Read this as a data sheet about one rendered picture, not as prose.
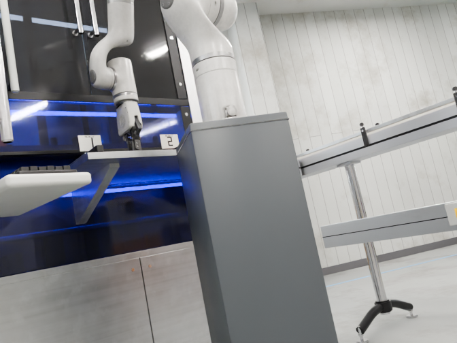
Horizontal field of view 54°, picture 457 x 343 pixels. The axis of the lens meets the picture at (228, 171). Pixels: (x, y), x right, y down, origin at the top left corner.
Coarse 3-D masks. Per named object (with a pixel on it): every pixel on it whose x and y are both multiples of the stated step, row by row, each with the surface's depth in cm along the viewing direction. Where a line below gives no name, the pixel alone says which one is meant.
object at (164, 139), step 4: (160, 136) 183; (164, 136) 184; (168, 136) 185; (172, 136) 186; (176, 136) 188; (160, 140) 182; (164, 140) 183; (168, 140) 185; (172, 140) 186; (176, 140) 187; (164, 144) 183; (176, 144) 187
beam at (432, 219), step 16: (416, 208) 200; (432, 208) 194; (336, 224) 235; (352, 224) 227; (368, 224) 220; (384, 224) 213; (400, 224) 206; (416, 224) 200; (432, 224) 195; (448, 224) 189; (336, 240) 235; (352, 240) 227; (368, 240) 220
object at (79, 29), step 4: (76, 0) 168; (76, 4) 167; (76, 8) 167; (76, 12) 167; (80, 12) 168; (76, 16) 167; (80, 16) 167; (80, 20) 167; (80, 24) 166; (80, 28) 166; (72, 32) 171; (76, 32) 170; (80, 32) 166
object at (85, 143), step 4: (80, 136) 162; (84, 136) 163; (88, 136) 164; (92, 136) 165; (96, 136) 166; (100, 136) 167; (80, 140) 162; (84, 140) 163; (88, 140) 164; (96, 140) 165; (100, 140) 166; (80, 144) 161; (84, 144) 162; (88, 144) 163; (96, 144) 165; (100, 144) 166; (80, 148) 161; (84, 148) 162; (88, 148) 163
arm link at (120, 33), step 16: (112, 0) 151; (128, 0) 152; (112, 16) 151; (128, 16) 152; (112, 32) 151; (128, 32) 152; (96, 48) 148; (96, 64) 146; (96, 80) 147; (112, 80) 149
